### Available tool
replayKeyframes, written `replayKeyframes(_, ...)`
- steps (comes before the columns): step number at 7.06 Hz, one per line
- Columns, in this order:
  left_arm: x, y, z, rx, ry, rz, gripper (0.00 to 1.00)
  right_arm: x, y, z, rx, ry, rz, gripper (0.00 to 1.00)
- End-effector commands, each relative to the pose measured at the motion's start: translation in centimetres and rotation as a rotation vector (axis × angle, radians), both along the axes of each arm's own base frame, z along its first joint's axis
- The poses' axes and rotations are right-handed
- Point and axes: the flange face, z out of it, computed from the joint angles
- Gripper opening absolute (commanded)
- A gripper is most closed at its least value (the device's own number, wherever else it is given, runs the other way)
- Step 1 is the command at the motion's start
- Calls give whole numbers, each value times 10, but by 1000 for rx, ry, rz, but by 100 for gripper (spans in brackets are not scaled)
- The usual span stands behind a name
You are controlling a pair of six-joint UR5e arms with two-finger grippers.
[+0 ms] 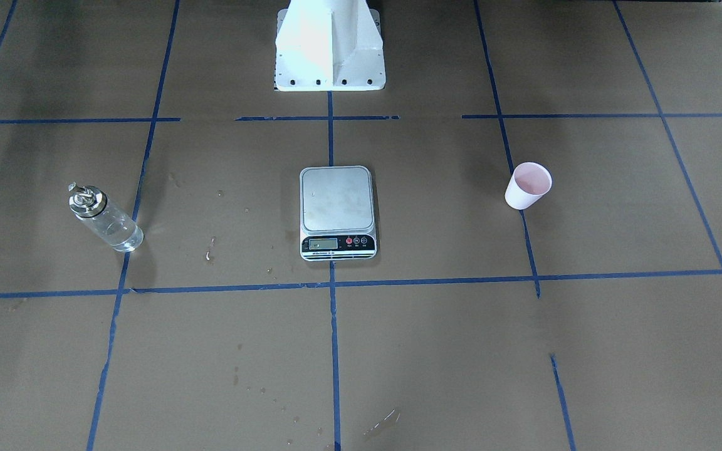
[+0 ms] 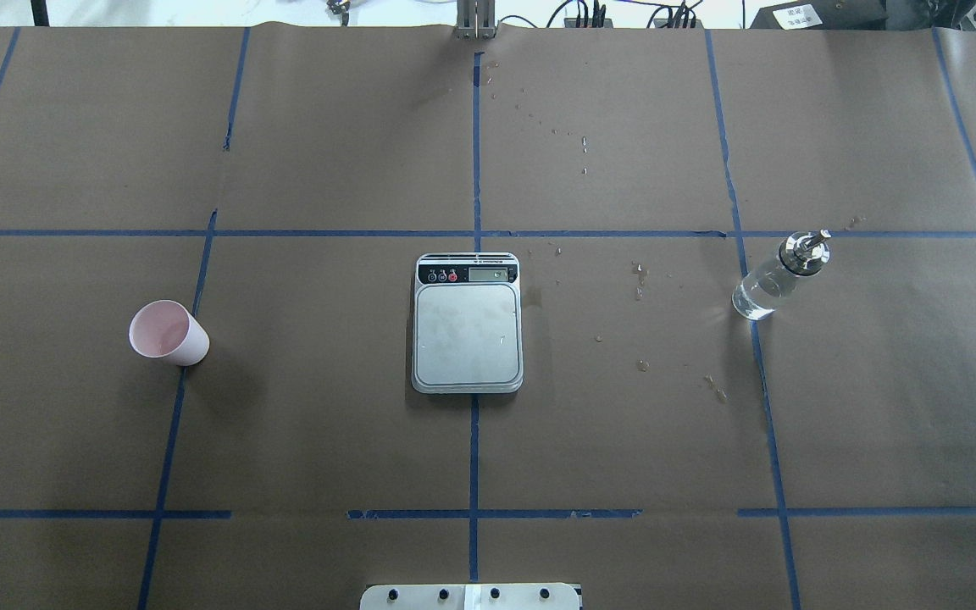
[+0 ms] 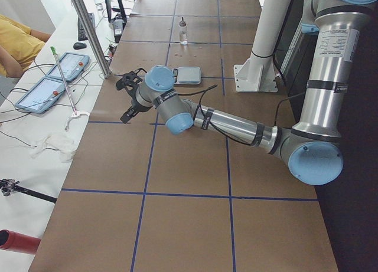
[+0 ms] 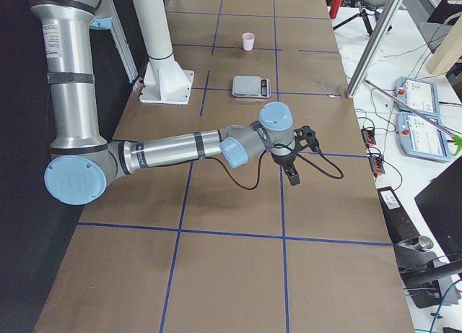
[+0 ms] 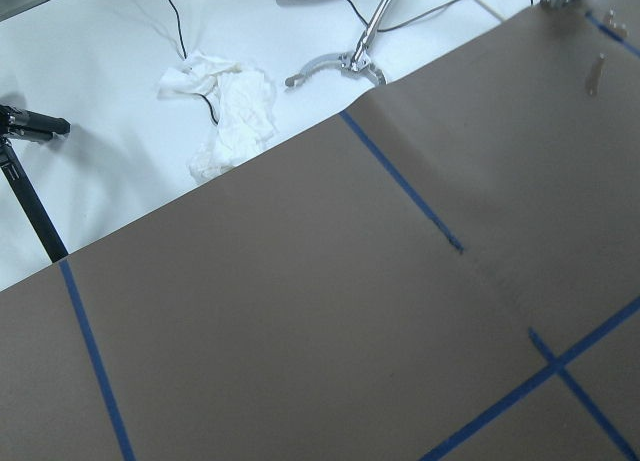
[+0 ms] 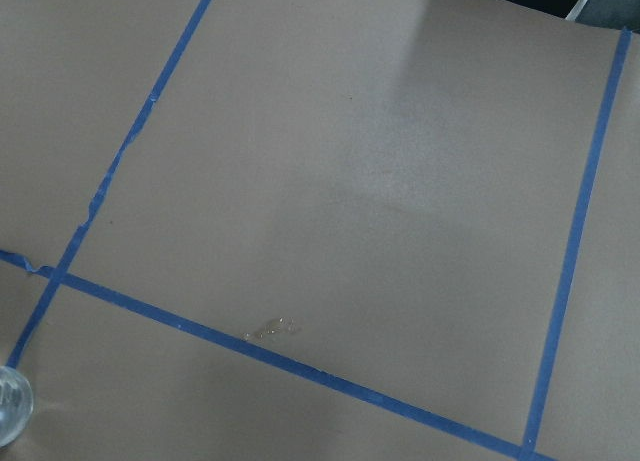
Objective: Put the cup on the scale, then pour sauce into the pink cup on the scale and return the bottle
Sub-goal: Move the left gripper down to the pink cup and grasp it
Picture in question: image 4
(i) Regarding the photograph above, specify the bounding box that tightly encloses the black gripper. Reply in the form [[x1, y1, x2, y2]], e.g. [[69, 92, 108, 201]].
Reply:
[[271, 148, 300, 186]]

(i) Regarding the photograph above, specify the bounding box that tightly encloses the blue teach pendant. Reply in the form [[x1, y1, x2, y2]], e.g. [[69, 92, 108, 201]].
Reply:
[[397, 112, 451, 163], [395, 77, 440, 116]]

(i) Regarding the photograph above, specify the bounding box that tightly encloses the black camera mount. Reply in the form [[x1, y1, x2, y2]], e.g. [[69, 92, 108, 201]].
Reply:
[[294, 126, 321, 152]]

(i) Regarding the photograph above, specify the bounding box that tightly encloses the black monitor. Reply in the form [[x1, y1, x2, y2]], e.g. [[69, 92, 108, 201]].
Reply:
[[414, 158, 462, 256]]

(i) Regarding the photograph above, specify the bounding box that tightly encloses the red cylinder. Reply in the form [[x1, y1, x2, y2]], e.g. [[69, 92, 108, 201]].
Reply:
[[329, 0, 343, 19]]

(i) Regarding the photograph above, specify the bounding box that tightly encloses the far blue teach pendant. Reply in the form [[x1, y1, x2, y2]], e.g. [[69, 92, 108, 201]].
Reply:
[[395, 77, 440, 116]]

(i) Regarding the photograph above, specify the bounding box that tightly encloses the orange connector block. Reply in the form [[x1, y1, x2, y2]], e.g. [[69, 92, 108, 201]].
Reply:
[[360, 127, 385, 178]]

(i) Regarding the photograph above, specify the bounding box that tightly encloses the metal grabber stick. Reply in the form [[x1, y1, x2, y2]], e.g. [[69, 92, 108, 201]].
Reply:
[[363, 78, 462, 157]]

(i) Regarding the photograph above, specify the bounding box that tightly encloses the aluminium frame post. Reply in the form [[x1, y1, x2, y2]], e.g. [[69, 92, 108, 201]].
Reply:
[[345, 0, 403, 98]]

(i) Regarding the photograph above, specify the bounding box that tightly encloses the near blue teach pendant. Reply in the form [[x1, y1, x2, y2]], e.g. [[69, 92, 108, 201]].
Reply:
[[397, 112, 451, 163]]

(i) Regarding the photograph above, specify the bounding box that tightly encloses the black box with label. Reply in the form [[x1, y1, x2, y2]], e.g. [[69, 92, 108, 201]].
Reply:
[[377, 186, 422, 251]]

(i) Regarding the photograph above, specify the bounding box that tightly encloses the white pedestal column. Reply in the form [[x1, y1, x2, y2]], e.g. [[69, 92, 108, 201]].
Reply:
[[133, 0, 194, 105]]

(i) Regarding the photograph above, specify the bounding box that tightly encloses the pink paper cup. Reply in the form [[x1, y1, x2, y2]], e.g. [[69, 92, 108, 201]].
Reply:
[[242, 33, 255, 51]]

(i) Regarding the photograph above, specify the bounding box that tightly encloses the wooden beam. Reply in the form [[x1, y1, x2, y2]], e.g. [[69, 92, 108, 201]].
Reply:
[[427, 12, 461, 75]]

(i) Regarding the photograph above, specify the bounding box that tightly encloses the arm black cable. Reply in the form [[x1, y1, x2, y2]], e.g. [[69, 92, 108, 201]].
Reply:
[[201, 137, 344, 191]]

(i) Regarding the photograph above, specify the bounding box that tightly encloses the grey digital kitchen scale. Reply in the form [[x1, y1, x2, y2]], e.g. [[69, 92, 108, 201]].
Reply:
[[232, 75, 271, 98]]

